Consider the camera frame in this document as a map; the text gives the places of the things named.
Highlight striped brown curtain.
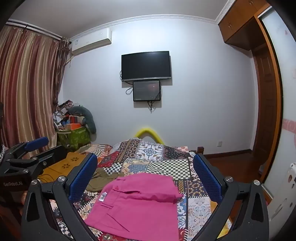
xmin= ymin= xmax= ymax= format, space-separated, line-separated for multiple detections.
xmin=0 ymin=22 xmax=70 ymax=154

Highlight green printed bag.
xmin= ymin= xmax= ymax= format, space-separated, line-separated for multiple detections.
xmin=57 ymin=126 xmax=92 ymax=148

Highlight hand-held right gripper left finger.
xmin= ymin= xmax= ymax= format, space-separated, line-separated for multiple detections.
xmin=20 ymin=153 xmax=102 ymax=241

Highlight white plastic object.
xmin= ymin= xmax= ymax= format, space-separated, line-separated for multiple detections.
xmin=270 ymin=162 xmax=296 ymax=220

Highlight pink pants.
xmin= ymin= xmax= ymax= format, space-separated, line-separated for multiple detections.
xmin=84 ymin=173 xmax=185 ymax=241

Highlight olive green pants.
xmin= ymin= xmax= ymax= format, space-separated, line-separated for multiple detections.
xmin=87 ymin=168 xmax=125 ymax=192

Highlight brown wooden door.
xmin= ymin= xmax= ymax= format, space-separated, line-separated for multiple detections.
xmin=251 ymin=44 xmax=282 ymax=154

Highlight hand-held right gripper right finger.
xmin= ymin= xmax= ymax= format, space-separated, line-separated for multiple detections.
xmin=193 ymin=153 xmax=270 ymax=241

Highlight mustard yellow flowered cloth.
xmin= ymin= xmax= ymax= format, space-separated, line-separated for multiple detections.
xmin=38 ymin=152 xmax=88 ymax=183

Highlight white air conditioner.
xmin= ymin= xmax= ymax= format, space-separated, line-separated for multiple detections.
xmin=70 ymin=28 xmax=113 ymax=56

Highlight pile of household clutter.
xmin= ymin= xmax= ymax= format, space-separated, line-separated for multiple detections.
xmin=53 ymin=100 xmax=84 ymax=132

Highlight small black wall monitor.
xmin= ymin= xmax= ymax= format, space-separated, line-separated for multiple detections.
xmin=133 ymin=80 xmax=162 ymax=102

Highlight black wall television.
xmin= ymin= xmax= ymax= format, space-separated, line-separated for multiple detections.
xmin=121 ymin=51 xmax=172 ymax=82

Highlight white wardrobe door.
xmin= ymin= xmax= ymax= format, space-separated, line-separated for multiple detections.
xmin=261 ymin=7 xmax=296 ymax=223

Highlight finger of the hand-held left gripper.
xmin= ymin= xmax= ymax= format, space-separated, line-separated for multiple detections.
xmin=5 ymin=136 xmax=50 ymax=160
xmin=34 ymin=145 xmax=68 ymax=168

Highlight patchwork printed blanket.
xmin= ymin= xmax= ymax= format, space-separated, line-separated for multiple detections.
xmin=50 ymin=138 xmax=232 ymax=241

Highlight wooden overhead cabinet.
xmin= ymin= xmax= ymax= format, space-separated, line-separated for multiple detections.
xmin=218 ymin=0 xmax=273 ymax=51

